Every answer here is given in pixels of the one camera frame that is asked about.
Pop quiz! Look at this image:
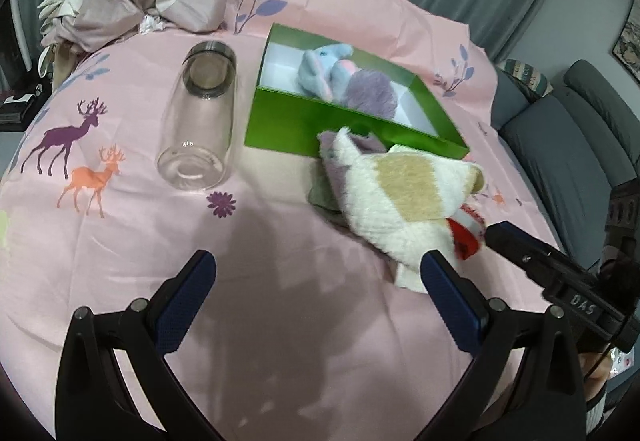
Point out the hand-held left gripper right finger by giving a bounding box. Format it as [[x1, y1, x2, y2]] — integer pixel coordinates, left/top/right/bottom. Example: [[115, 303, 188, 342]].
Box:
[[420, 249, 587, 441]]

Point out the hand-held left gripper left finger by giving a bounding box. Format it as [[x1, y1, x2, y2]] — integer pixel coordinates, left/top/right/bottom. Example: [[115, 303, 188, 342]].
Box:
[[54, 249, 217, 441]]

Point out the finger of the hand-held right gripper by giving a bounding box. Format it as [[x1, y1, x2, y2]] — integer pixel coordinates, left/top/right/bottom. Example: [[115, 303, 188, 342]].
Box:
[[486, 221, 595, 294]]

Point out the red white patterned sock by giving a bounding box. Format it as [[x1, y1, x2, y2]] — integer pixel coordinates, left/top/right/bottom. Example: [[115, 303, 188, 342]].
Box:
[[445, 204, 488, 262]]

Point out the cream and tan plush towel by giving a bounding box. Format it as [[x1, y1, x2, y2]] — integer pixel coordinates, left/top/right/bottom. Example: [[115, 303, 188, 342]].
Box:
[[327, 126, 486, 292]]

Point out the grey green knitted cloth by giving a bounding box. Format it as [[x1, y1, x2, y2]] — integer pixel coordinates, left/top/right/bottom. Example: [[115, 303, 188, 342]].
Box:
[[307, 171, 351, 222]]

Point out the purple knitted cloth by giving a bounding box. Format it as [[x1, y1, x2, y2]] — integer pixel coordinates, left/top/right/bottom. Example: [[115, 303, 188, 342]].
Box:
[[317, 130, 391, 182]]

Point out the green cardboard box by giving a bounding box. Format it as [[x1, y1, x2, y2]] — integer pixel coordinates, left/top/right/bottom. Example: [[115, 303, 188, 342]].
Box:
[[243, 24, 471, 161]]

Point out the purple fluffy plush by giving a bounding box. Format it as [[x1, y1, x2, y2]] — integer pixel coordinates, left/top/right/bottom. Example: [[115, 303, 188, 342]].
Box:
[[345, 68, 401, 119]]

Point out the blue plush toy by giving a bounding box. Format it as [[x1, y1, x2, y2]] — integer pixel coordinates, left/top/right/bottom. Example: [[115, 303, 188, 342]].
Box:
[[298, 44, 358, 99]]

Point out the person's right hand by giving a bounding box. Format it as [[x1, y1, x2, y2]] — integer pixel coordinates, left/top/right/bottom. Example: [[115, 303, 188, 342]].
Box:
[[580, 353, 613, 397]]

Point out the pink deer print bedsheet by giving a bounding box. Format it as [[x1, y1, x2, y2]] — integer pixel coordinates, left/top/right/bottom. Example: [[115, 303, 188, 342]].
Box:
[[0, 0, 566, 441]]

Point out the grey sofa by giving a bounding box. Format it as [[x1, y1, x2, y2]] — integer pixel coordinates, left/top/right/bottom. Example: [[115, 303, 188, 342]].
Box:
[[492, 58, 640, 272]]

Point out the clear glass bottle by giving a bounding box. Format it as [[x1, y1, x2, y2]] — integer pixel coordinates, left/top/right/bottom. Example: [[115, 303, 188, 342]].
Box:
[[156, 40, 238, 192]]

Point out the striped cushion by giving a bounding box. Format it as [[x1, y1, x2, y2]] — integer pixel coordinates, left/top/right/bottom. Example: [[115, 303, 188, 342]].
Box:
[[502, 58, 553, 97]]

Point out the framed landscape painting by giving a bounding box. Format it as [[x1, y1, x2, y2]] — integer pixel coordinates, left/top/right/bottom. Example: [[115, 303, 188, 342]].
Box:
[[612, 0, 640, 82]]

